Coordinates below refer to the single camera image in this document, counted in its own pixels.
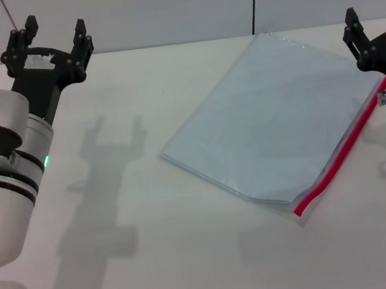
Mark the clear red-zip document bag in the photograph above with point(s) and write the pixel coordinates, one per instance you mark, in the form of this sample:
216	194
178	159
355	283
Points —
277	119

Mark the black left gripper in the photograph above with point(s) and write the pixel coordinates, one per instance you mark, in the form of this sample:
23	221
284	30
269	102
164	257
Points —
45	80

